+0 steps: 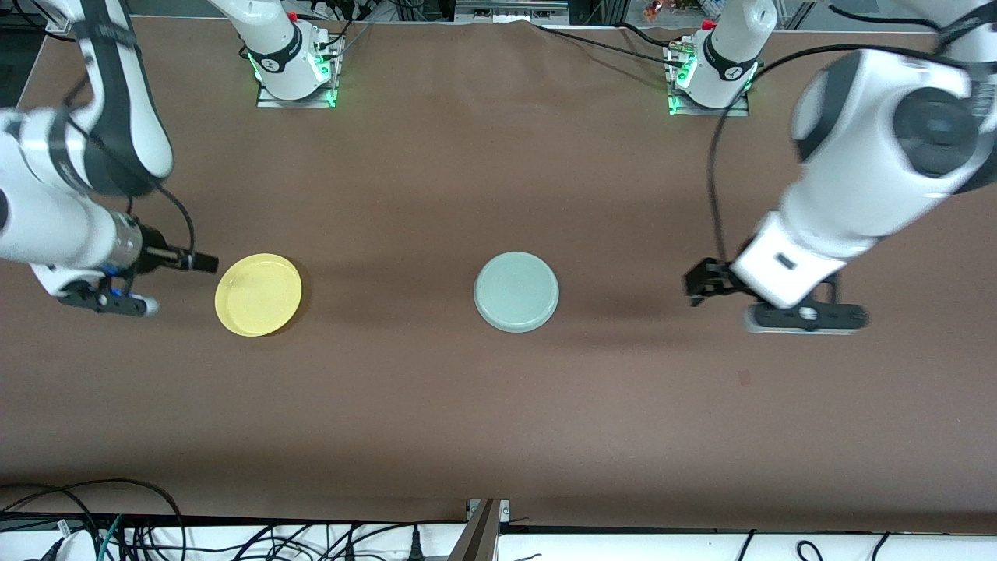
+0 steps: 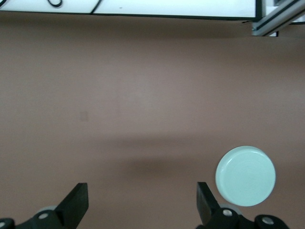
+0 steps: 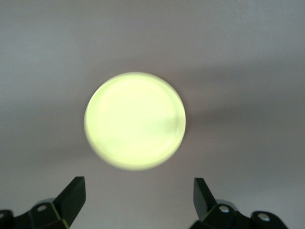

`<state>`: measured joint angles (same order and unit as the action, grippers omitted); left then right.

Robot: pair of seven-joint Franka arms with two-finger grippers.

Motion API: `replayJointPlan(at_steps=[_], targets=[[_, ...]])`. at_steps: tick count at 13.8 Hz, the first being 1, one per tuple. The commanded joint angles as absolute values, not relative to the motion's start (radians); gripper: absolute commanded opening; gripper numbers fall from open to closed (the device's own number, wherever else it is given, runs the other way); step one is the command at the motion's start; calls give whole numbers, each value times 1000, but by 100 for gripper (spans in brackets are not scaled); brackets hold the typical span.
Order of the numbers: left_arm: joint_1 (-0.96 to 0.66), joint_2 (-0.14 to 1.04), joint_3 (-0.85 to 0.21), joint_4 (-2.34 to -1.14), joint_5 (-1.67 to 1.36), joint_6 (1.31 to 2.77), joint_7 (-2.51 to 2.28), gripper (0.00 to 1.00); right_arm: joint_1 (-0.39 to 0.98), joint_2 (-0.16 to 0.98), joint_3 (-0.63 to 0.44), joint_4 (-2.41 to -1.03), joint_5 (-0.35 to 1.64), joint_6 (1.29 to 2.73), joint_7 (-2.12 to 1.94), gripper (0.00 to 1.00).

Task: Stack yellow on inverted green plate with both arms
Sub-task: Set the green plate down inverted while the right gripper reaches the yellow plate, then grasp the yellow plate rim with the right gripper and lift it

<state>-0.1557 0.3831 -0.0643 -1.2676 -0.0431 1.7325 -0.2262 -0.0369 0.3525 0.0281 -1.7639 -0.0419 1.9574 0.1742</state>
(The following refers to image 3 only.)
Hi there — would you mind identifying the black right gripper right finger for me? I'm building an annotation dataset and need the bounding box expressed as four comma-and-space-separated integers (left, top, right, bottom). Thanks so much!
191, 177, 289, 229

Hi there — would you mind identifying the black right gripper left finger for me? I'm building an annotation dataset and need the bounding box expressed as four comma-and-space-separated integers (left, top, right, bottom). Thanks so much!
14, 176, 87, 229

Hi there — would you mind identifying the yellow round plate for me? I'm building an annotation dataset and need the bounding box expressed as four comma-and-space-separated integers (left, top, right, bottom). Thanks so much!
83, 71, 187, 172

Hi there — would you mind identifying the table cover sheet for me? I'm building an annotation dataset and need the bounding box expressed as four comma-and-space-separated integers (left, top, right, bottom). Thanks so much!
0, 0, 305, 229

